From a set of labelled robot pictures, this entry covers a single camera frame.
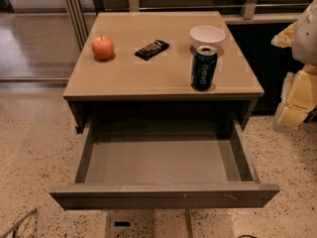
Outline open grey top drawer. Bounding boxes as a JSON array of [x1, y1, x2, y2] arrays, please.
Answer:
[[50, 118, 279, 210]]

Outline grey rod on floor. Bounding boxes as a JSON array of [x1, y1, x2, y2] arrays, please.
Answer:
[[0, 208, 37, 238]]

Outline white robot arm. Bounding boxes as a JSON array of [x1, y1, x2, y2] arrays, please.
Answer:
[[271, 0, 317, 131]]

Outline metal window frame post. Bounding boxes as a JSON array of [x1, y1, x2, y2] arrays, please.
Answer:
[[64, 0, 88, 50]]

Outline metal floor outlet plate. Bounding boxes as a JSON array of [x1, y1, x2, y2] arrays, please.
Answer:
[[105, 210, 155, 238]]

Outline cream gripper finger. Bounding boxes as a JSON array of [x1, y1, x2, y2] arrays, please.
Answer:
[[271, 22, 296, 48], [276, 64, 317, 128]]

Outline grey drawer cabinet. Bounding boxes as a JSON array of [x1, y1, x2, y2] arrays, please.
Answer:
[[63, 12, 264, 127]]

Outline blue pepsi can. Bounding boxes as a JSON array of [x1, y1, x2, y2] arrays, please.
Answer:
[[191, 46, 218, 90]]

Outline black snack bar packet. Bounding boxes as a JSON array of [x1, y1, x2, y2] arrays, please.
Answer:
[[135, 40, 169, 61]]

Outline red apple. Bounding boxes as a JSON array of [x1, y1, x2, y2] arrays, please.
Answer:
[[91, 36, 114, 60]]

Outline white ceramic bowl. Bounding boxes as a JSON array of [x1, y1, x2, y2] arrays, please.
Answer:
[[189, 26, 226, 49]]

